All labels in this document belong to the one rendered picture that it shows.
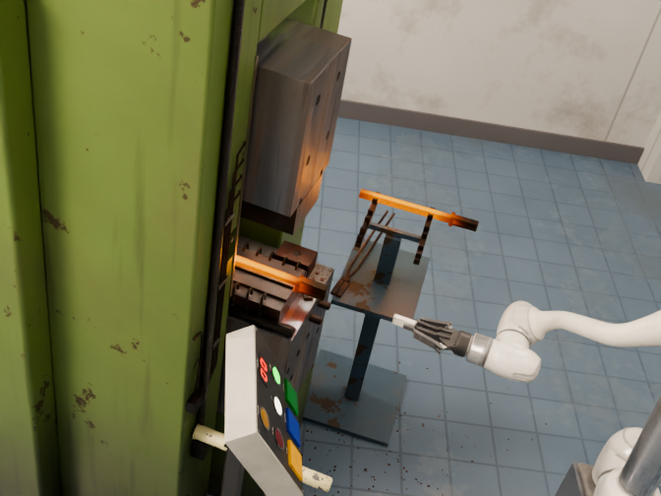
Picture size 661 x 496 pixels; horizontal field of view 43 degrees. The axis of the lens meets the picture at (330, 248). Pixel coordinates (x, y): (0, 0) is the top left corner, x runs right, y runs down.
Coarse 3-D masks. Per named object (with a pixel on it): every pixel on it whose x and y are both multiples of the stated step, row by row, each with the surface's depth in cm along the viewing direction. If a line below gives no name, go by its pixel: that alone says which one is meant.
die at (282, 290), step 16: (256, 256) 265; (240, 272) 259; (256, 272) 258; (288, 272) 262; (304, 272) 264; (240, 288) 254; (256, 288) 254; (272, 288) 255; (288, 288) 256; (240, 304) 254; (256, 304) 251; (272, 304) 251; (288, 304) 258
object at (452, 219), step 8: (360, 192) 309; (368, 192) 310; (384, 200) 308; (392, 200) 308; (400, 200) 309; (400, 208) 308; (408, 208) 307; (416, 208) 307; (424, 208) 308; (424, 216) 307; (440, 216) 306; (448, 216) 306; (456, 216) 306; (456, 224) 306; (464, 224) 306; (472, 224) 304
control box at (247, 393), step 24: (240, 336) 211; (240, 360) 205; (264, 360) 209; (240, 384) 199; (264, 384) 203; (240, 408) 193; (264, 408) 196; (240, 432) 188; (264, 432) 191; (240, 456) 191; (264, 456) 192; (264, 480) 198; (288, 480) 199
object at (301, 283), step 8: (240, 256) 262; (240, 264) 260; (248, 264) 260; (256, 264) 260; (264, 272) 258; (272, 272) 258; (280, 272) 259; (288, 280) 257; (296, 280) 257; (304, 280) 256; (312, 280) 256; (296, 288) 256; (304, 288) 257; (312, 288) 256; (320, 288) 254; (312, 296) 257; (320, 296) 257
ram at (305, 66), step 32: (288, 32) 216; (320, 32) 219; (288, 64) 203; (320, 64) 205; (256, 96) 204; (288, 96) 201; (320, 96) 209; (256, 128) 210; (288, 128) 206; (320, 128) 220; (256, 160) 215; (288, 160) 212; (320, 160) 232; (256, 192) 221; (288, 192) 217
